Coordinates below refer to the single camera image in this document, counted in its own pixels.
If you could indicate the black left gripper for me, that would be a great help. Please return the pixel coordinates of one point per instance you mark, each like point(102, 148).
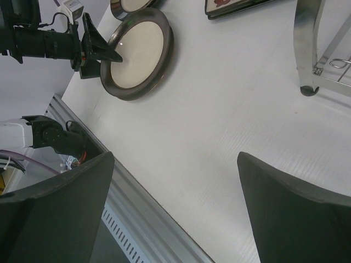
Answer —
point(20, 42)

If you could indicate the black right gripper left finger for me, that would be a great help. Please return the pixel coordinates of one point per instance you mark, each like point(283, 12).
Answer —
point(56, 220)

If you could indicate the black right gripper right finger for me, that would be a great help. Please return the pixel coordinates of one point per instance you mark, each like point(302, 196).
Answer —
point(293, 220)

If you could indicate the brown rimmed cream plate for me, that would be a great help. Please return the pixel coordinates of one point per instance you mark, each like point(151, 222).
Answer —
point(145, 40)

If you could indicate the striped rim round plate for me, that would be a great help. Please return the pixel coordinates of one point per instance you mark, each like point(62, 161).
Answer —
point(121, 9)

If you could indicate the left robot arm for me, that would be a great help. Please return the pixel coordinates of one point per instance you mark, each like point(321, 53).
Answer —
point(39, 131)

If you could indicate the square floral plate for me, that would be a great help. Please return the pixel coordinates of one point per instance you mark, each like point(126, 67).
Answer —
point(215, 9)

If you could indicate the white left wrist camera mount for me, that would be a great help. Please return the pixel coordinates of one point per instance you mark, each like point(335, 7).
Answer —
point(72, 8)

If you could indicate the white slotted cable duct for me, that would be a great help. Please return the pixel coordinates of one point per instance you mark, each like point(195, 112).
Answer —
point(121, 235)

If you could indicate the aluminium mounting rail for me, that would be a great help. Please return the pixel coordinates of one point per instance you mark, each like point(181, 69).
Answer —
point(159, 236)

